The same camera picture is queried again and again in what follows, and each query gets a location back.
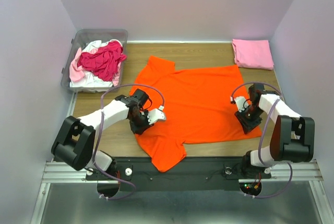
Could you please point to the folded pink t shirt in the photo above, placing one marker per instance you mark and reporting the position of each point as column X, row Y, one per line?
column 255, row 54

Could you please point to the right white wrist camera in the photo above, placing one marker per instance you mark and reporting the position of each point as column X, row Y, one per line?
column 240, row 102

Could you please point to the white shirt in bin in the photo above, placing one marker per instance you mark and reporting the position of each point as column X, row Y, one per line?
column 90, row 79

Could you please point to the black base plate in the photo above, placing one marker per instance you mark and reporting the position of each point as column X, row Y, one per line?
column 138, row 174

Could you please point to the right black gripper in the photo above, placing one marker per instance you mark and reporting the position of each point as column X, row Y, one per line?
column 247, row 125

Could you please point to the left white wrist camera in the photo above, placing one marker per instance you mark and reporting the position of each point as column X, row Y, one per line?
column 156, row 115

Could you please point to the clear plastic bin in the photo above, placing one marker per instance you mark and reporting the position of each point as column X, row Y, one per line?
column 81, row 40

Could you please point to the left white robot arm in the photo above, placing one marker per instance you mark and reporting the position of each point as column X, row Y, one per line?
column 74, row 143

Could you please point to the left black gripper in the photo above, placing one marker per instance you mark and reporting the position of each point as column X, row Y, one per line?
column 139, row 130

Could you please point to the light pink shirt in bin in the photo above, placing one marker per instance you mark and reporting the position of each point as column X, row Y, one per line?
column 76, row 73

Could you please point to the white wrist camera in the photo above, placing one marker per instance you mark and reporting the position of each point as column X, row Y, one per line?
column 240, row 102
column 156, row 115

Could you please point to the orange t shirt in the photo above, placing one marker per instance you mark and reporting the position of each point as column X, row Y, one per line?
column 197, row 108

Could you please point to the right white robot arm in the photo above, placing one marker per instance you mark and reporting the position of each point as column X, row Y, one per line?
column 292, row 139

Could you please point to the magenta t shirt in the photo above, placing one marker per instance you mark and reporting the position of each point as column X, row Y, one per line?
column 105, row 62

